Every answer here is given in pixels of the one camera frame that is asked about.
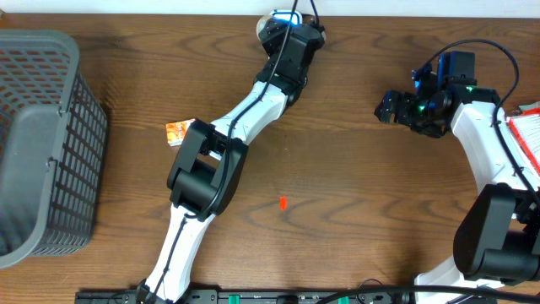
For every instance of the small red plastic fragment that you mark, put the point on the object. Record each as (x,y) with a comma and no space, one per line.
(283,202)

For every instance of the white barcode scanner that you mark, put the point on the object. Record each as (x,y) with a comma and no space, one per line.
(294,17)

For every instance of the orange snack box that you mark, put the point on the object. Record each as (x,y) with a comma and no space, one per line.
(176,131)

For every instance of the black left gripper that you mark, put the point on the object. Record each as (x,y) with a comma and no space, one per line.
(275,27)

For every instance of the red dustpan brush package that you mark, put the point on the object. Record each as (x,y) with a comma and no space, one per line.
(525,128)

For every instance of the grey plastic mesh basket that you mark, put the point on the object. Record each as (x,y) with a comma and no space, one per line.
(53,140)

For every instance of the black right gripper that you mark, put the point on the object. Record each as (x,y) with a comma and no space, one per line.
(399,109)

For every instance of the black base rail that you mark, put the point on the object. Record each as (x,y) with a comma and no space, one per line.
(222,297)

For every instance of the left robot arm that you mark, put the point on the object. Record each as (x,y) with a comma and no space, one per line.
(207,169)

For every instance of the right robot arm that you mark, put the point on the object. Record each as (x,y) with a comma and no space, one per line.
(497,243)

